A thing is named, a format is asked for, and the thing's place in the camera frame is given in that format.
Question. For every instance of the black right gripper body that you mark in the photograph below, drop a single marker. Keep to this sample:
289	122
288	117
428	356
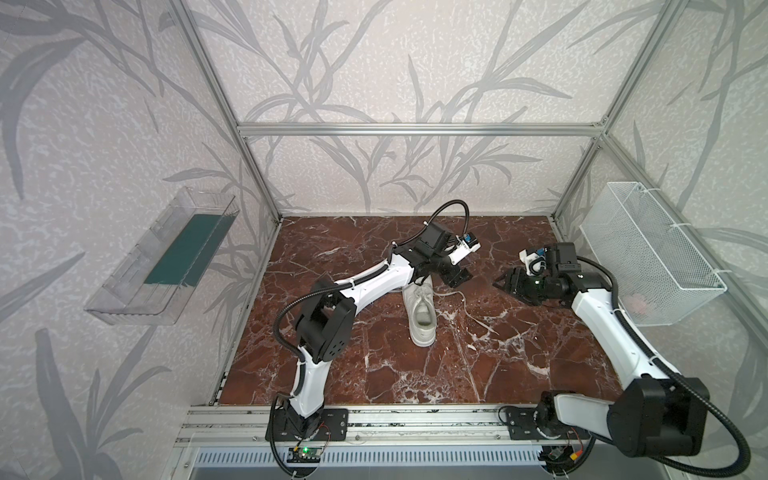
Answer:
519	284

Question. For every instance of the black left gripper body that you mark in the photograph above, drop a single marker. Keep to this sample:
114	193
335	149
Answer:
452	271

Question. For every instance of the white shoelace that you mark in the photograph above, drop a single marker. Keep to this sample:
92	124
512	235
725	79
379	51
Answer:
444	291

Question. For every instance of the white sneaker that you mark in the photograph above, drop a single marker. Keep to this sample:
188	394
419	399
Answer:
422	334

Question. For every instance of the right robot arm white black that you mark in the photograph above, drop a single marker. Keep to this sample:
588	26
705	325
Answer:
660	414

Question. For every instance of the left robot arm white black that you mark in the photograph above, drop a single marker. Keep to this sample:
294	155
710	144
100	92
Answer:
316	327

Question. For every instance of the pink item in basket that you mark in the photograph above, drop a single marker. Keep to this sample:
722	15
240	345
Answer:
637	304

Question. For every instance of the aluminium horizontal back bar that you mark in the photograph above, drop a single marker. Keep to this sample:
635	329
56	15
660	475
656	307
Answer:
419	129

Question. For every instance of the green circuit board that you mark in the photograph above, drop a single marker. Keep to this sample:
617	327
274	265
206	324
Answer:
304	455

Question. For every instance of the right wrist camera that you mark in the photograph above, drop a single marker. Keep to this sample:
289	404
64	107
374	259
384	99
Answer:
556	259

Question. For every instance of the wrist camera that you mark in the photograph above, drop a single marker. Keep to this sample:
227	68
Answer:
465	245
556	259

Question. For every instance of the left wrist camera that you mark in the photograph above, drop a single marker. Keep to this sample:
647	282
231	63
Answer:
465	245

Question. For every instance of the white wire mesh basket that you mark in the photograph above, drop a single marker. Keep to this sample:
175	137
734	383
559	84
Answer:
633	236

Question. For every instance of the right circuit board with wires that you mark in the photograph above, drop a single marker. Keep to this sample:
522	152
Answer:
562	456

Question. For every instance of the right aluminium corner post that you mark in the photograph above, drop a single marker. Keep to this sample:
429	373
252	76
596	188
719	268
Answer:
662	27

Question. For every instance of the clear plastic wall tray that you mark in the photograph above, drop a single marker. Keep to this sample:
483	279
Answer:
157	278

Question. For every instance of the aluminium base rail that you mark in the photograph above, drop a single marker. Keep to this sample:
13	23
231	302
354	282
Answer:
368	425

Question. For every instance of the aluminium frame corner post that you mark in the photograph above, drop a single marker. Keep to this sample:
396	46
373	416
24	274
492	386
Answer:
186	22

